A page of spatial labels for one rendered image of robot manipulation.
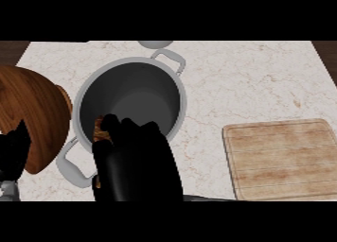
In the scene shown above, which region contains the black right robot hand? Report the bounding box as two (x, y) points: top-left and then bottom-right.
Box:
(91, 113), (185, 202)

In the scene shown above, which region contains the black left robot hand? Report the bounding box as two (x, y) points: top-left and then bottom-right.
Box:
(0, 119), (35, 188)

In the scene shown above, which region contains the brown wooden bowl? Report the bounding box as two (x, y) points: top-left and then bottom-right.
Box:
(0, 64), (74, 175)

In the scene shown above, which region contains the grey rounded object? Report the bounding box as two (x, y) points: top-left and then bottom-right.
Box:
(138, 41), (175, 50)

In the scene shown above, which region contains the pale wooden cutting board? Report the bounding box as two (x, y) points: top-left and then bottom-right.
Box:
(221, 118), (337, 201)

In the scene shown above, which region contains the brown croissant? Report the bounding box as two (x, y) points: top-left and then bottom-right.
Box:
(92, 114), (114, 144)

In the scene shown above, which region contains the grey pot with handles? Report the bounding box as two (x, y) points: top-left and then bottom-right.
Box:
(57, 48), (190, 189)

